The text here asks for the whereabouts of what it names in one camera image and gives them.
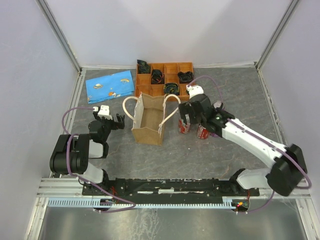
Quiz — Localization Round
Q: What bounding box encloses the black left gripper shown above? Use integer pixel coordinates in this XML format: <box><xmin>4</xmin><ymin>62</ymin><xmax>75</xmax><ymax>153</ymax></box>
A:
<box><xmin>93</xmin><ymin>111</ymin><xmax>125</xmax><ymax>142</ymax></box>

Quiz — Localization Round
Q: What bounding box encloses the red soda can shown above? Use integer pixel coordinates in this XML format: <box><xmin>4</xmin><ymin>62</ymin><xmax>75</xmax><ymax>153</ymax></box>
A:
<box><xmin>196</xmin><ymin>123</ymin><xmax>210</xmax><ymax>140</ymax></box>
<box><xmin>178</xmin><ymin>118</ymin><xmax>191</xmax><ymax>134</ymax></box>

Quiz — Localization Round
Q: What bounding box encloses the red soda can back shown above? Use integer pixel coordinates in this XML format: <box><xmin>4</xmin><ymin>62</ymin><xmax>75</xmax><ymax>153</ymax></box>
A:
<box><xmin>178</xmin><ymin>118</ymin><xmax>191</xmax><ymax>134</ymax></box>

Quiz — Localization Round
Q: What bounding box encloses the burlap canvas tote bag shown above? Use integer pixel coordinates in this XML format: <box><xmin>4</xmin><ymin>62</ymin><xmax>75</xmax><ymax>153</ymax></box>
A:
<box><xmin>122</xmin><ymin>93</ymin><xmax>181</xmax><ymax>146</ymax></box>

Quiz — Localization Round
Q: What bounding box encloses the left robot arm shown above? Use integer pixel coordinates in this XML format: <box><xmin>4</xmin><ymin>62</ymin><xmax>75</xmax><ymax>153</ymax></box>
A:
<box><xmin>49</xmin><ymin>112</ymin><xmax>125</xmax><ymax>195</ymax></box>

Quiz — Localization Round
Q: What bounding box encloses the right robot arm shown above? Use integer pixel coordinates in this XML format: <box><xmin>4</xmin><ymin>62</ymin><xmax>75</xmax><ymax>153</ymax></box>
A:
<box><xmin>178</xmin><ymin>93</ymin><xmax>308</xmax><ymax>197</ymax></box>

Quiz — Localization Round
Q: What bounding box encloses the blue space-print cloth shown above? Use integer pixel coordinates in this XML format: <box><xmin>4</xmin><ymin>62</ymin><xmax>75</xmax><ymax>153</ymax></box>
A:
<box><xmin>85</xmin><ymin>70</ymin><xmax>135</xmax><ymax>104</ymax></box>

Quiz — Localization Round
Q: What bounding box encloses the dark rolled sock right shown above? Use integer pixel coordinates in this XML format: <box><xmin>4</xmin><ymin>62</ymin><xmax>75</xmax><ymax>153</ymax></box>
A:
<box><xmin>177</xmin><ymin>71</ymin><xmax>194</xmax><ymax>84</ymax></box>

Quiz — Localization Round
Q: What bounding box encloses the dark rolled sock front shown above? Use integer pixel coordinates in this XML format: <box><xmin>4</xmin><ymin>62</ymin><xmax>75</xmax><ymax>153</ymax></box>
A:
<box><xmin>163</xmin><ymin>82</ymin><xmax>180</xmax><ymax>96</ymax></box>

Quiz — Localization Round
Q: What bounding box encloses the wooden compartment tray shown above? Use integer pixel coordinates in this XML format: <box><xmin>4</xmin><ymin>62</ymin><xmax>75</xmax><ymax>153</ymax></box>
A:
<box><xmin>135</xmin><ymin>62</ymin><xmax>195</xmax><ymax>101</ymax></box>

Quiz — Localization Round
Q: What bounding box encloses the dark rolled sock middle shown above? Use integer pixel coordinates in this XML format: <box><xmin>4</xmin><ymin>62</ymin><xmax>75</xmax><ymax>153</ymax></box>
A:
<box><xmin>151</xmin><ymin>69</ymin><xmax>164</xmax><ymax>85</ymax></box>

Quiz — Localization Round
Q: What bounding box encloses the dark rolled sock back-left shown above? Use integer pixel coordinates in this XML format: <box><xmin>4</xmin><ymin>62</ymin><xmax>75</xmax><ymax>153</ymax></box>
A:
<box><xmin>137</xmin><ymin>59</ymin><xmax>151</xmax><ymax>74</ymax></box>

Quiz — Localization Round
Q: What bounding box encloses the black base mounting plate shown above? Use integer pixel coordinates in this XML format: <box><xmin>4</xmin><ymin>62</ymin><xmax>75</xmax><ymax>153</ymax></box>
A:
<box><xmin>81</xmin><ymin>176</ymin><xmax>261</xmax><ymax>204</ymax></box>

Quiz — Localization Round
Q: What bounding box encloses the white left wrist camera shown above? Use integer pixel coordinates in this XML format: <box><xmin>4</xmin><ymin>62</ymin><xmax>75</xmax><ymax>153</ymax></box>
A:
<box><xmin>93</xmin><ymin>105</ymin><xmax>113</xmax><ymax>120</ymax></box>

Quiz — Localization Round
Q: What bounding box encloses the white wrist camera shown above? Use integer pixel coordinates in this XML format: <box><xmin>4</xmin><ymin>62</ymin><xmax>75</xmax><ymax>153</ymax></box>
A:
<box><xmin>93</xmin><ymin>105</ymin><xmax>113</xmax><ymax>120</ymax></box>
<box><xmin>186</xmin><ymin>85</ymin><xmax>204</xmax><ymax>99</ymax></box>

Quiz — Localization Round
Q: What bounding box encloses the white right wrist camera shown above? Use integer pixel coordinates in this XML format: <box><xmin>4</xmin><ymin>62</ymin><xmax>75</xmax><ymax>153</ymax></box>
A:
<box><xmin>186</xmin><ymin>85</ymin><xmax>204</xmax><ymax>99</ymax></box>

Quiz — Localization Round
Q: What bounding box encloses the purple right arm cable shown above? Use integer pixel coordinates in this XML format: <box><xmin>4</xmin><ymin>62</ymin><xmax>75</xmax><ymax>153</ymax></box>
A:
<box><xmin>188</xmin><ymin>75</ymin><xmax>313</xmax><ymax>214</ymax></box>

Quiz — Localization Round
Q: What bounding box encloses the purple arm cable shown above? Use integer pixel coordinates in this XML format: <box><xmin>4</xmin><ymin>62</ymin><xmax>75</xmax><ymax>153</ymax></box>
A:
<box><xmin>61</xmin><ymin>106</ymin><xmax>137</xmax><ymax>213</ymax></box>
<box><xmin>188</xmin><ymin>75</ymin><xmax>313</xmax><ymax>214</ymax></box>

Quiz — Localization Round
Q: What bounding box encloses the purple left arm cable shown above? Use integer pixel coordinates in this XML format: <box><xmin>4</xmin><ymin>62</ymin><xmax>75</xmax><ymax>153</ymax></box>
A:
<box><xmin>61</xmin><ymin>106</ymin><xmax>137</xmax><ymax>213</ymax></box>

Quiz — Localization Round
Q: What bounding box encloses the aluminium front rail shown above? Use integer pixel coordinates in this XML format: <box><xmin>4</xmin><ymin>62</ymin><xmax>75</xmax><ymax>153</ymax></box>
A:
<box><xmin>36</xmin><ymin>177</ymin><xmax>311</xmax><ymax>200</ymax></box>

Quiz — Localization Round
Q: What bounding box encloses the light blue cable duct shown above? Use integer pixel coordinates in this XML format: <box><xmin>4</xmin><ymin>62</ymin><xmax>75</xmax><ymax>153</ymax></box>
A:
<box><xmin>47</xmin><ymin>197</ymin><xmax>236</xmax><ymax>210</ymax></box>

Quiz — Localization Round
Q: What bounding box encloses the right aluminium corner post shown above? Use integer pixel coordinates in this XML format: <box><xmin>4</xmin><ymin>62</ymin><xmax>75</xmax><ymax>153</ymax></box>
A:
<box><xmin>255</xmin><ymin>0</ymin><xmax>300</xmax><ymax>71</ymax></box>

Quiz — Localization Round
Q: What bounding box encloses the aluminium corner post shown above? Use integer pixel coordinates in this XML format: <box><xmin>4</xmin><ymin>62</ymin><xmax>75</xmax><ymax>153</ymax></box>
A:
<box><xmin>36</xmin><ymin>0</ymin><xmax>82</xmax><ymax>73</ymax></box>
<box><xmin>255</xmin><ymin>0</ymin><xmax>300</xmax><ymax>71</ymax></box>

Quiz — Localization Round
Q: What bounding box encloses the left aluminium corner post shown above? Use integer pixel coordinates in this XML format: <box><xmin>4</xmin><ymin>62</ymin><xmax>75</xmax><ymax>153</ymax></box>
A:
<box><xmin>36</xmin><ymin>0</ymin><xmax>82</xmax><ymax>73</ymax></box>

